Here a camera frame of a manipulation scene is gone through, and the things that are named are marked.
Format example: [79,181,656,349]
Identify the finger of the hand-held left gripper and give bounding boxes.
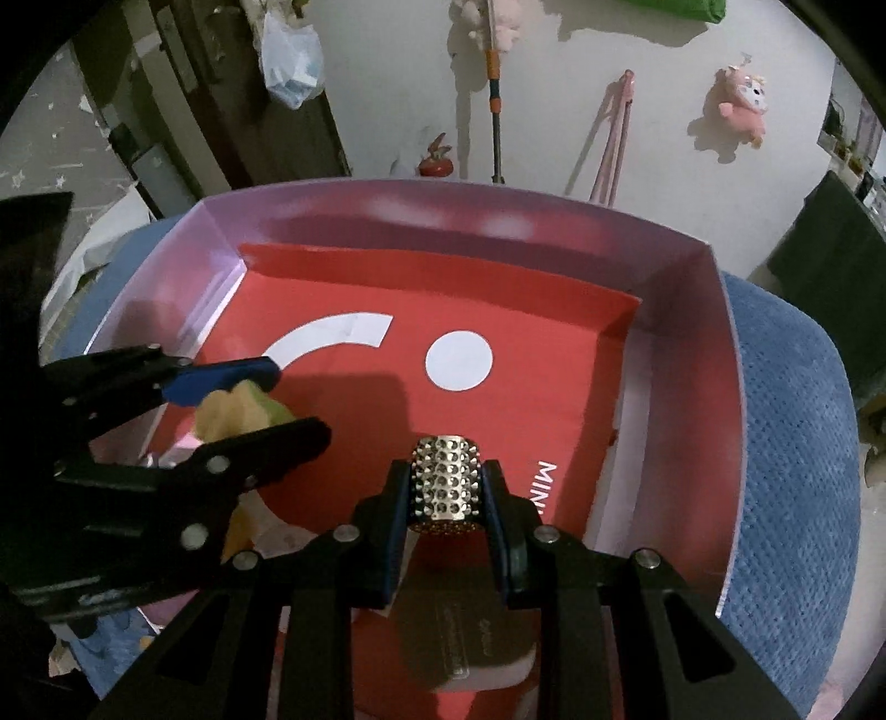
[42,346,281,444]
[51,415,332,555]

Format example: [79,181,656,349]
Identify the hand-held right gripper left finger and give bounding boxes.
[90,460,416,720]

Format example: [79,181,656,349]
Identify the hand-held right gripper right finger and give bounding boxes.
[481,459,797,720]

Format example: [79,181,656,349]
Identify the green yellow mushroom toy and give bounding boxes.
[194,379,295,444]

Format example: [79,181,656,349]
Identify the silver studded cylinder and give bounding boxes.
[408,435,483,536]

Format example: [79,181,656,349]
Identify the taupe rounded case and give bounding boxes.
[408,554,499,683]

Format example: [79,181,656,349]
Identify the pink cardboard box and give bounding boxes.
[83,178,752,720]

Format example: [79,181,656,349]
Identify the dark wooden door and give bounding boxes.
[73,0,354,223]

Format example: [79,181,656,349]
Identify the red round object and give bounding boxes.
[417,133,454,177]

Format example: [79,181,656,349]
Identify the translucent plastic bag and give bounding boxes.
[259,10,326,112]

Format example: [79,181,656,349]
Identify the pink folding stick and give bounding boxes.
[591,69,634,205]

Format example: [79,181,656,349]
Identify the table with dark cloth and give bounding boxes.
[765,169,886,409]

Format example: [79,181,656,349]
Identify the pink hanging plush toy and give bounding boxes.
[704,52,771,148]

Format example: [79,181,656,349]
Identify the green tote bag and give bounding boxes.
[619,0,728,25]

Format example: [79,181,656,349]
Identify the mop handle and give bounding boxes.
[485,0,505,184]

